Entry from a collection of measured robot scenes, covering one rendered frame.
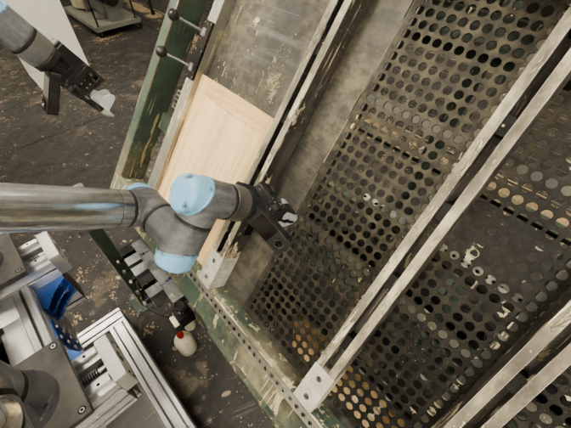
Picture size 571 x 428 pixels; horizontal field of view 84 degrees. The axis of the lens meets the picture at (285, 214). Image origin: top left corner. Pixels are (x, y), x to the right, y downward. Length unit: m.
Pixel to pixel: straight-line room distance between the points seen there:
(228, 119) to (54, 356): 0.81
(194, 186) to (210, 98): 0.68
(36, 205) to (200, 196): 0.24
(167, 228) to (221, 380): 1.41
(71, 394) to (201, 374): 1.09
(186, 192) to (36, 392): 0.57
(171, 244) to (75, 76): 0.55
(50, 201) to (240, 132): 0.63
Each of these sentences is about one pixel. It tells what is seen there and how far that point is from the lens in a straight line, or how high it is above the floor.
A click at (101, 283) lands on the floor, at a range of 2.45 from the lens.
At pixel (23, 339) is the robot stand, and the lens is 1.22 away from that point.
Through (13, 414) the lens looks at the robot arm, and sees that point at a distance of 0.74.
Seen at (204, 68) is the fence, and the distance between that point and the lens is 1.27.
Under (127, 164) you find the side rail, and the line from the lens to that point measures 1.58.
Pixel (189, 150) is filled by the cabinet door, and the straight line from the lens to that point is 1.26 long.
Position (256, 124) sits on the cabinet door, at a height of 1.31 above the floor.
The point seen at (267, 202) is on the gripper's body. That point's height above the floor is 1.34.
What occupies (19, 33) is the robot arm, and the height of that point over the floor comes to 1.61.
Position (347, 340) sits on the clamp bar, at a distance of 0.82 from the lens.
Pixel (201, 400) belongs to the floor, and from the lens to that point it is 1.94.
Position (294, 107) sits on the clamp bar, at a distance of 0.88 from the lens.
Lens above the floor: 1.86
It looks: 49 degrees down
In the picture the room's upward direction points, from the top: straight up
